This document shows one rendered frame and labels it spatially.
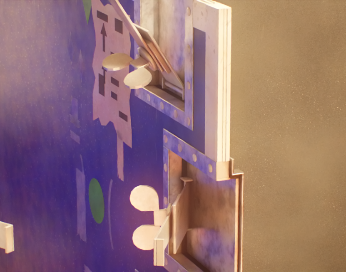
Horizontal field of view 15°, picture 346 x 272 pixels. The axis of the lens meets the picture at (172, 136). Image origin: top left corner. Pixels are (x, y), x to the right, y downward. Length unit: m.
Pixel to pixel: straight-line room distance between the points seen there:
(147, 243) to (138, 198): 0.04
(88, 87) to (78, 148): 0.08
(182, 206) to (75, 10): 0.30
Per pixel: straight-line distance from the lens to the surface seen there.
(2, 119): 1.61
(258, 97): 2.15
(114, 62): 1.09
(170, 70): 1.08
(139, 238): 1.09
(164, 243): 1.00
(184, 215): 1.09
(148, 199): 1.07
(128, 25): 1.07
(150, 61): 1.08
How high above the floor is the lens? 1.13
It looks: 16 degrees down
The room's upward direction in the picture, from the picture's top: straight up
